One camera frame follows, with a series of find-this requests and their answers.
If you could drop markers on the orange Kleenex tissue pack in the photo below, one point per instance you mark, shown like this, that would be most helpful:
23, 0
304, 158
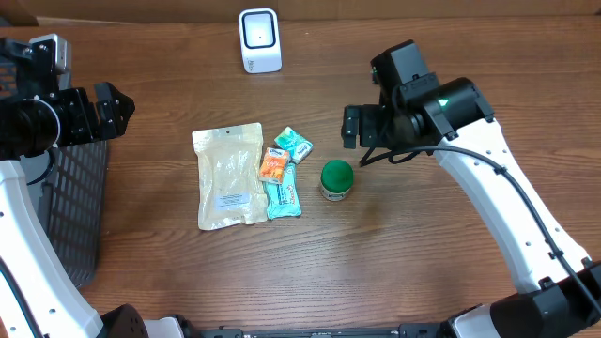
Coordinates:
272, 168

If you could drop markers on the beige foil pouch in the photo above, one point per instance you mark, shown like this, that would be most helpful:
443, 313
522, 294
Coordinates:
228, 163

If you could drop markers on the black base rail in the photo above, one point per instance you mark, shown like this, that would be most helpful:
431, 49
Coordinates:
319, 332

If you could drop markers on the cardboard back wall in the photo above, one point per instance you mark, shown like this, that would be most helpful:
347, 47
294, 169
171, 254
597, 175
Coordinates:
32, 12

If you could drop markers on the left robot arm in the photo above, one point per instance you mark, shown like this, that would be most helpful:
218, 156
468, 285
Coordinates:
38, 299

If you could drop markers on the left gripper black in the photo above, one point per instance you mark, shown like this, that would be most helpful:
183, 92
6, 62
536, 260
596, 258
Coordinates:
88, 128

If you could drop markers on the green lid jar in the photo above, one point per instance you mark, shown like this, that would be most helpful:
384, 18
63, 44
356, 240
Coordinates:
336, 180

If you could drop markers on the white barcode scanner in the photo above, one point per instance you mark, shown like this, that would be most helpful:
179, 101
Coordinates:
260, 40

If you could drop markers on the grey plastic basket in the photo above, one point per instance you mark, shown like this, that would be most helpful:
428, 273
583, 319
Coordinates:
66, 187

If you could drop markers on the teal wet wipes pack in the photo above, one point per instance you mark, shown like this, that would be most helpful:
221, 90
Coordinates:
283, 199

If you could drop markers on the teal white tissue pack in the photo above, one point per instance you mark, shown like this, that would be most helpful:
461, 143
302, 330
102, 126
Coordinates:
298, 146

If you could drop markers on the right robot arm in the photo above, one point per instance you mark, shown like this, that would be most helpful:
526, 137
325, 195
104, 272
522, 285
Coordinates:
557, 283

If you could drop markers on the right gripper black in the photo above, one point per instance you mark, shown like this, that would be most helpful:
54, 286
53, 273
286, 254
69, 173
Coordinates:
366, 117

